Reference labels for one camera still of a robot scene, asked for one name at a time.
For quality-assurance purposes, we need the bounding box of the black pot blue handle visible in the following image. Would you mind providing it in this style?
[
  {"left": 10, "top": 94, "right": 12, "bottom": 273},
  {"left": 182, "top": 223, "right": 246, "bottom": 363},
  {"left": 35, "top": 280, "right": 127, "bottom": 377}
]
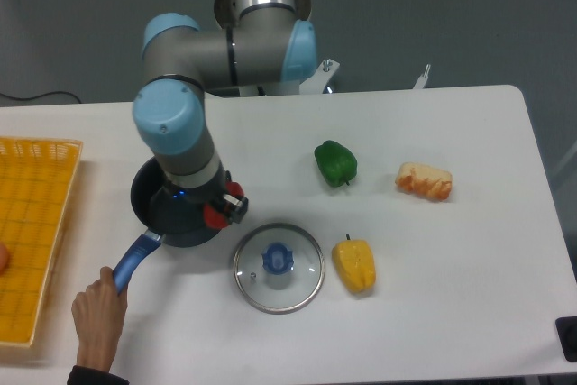
[{"left": 113, "top": 158, "right": 225, "bottom": 292}]

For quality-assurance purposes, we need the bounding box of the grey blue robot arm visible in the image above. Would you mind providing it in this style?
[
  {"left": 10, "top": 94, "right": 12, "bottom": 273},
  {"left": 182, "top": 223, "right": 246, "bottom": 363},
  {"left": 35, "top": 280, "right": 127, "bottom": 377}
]
[{"left": 133, "top": 0, "right": 316, "bottom": 233}]

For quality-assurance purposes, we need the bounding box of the person's hand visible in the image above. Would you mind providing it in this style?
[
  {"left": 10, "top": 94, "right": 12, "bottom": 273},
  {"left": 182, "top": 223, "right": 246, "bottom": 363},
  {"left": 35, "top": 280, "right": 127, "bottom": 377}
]
[{"left": 71, "top": 267, "right": 128, "bottom": 372}]

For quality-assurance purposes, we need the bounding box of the black cable on floor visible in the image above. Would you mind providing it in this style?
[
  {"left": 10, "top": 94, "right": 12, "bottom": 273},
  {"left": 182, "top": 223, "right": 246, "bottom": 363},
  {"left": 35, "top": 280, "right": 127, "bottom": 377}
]
[{"left": 0, "top": 90, "right": 84, "bottom": 105}]

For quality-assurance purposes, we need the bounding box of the glass lid blue knob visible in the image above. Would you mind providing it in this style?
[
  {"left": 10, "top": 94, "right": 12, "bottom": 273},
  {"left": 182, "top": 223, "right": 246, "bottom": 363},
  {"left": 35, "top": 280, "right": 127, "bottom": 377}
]
[{"left": 233, "top": 223, "right": 325, "bottom": 315}]

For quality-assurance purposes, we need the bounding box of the dark sleeve forearm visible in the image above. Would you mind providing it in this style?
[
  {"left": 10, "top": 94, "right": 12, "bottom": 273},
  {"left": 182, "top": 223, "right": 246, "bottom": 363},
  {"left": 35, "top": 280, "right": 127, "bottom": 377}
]
[{"left": 67, "top": 365, "right": 130, "bottom": 385}]

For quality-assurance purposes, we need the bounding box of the yellow bell pepper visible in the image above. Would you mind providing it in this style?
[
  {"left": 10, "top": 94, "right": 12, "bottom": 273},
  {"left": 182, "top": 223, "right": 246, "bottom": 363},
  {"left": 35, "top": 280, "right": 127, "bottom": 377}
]
[{"left": 332, "top": 235, "right": 376, "bottom": 294}]

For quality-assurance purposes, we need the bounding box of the green bell pepper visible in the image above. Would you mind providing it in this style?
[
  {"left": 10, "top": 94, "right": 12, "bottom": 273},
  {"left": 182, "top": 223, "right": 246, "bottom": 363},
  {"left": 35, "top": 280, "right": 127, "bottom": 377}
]
[{"left": 314, "top": 140, "right": 358, "bottom": 188}]

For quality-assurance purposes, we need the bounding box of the toast bread piece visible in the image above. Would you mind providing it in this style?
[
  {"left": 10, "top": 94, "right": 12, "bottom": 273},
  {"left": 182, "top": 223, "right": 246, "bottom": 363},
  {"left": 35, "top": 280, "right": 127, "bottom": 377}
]
[{"left": 395, "top": 162, "right": 453, "bottom": 201}]

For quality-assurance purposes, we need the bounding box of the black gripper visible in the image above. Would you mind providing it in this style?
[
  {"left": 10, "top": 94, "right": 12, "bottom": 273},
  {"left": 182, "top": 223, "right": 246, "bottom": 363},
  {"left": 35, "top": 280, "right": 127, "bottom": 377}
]
[{"left": 151, "top": 170, "right": 249, "bottom": 224}]

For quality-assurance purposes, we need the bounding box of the black table corner device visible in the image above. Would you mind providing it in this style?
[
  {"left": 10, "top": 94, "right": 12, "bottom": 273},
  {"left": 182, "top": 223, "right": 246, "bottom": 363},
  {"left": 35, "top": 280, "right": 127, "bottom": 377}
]
[{"left": 555, "top": 316, "right": 577, "bottom": 362}]

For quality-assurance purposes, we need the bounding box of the yellow woven basket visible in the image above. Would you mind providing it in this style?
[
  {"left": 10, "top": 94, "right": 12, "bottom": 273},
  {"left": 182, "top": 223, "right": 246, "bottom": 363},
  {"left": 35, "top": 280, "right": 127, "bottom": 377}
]
[{"left": 1, "top": 136, "right": 83, "bottom": 347}]

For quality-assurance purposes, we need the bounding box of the red bell pepper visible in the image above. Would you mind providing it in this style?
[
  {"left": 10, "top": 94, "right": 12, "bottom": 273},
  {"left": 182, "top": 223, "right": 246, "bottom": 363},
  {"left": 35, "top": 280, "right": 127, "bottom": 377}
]
[{"left": 203, "top": 181, "right": 244, "bottom": 229}]

